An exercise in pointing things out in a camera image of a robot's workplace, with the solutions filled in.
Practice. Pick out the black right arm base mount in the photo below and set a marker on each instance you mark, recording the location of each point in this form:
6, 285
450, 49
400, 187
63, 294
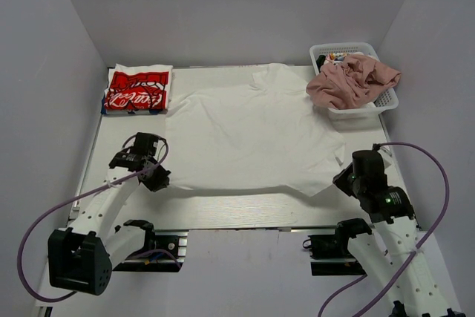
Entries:
328, 259

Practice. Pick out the folded red Coca-Cola t-shirt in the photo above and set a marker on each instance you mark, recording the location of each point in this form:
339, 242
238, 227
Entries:
138, 88

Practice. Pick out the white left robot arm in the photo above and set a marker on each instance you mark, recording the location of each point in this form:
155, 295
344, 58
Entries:
82, 257

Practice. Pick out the pink t-shirt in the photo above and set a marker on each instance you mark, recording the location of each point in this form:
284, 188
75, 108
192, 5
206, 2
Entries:
352, 83

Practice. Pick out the white plastic laundry basket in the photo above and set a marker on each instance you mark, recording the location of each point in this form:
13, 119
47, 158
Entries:
384, 102

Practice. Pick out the colourful garment in basket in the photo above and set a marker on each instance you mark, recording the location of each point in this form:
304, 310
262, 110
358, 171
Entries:
332, 58

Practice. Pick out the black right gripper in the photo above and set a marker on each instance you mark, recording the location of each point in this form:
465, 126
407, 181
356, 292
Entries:
342, 177

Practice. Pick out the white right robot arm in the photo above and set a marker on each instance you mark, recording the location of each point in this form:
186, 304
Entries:
388, 246

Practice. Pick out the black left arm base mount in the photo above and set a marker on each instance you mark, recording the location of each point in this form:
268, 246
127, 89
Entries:
167, 254

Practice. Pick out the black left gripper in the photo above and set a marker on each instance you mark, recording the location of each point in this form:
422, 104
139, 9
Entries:
156, 177

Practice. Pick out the white t-shirt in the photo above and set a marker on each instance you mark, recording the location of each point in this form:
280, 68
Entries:
265, 134

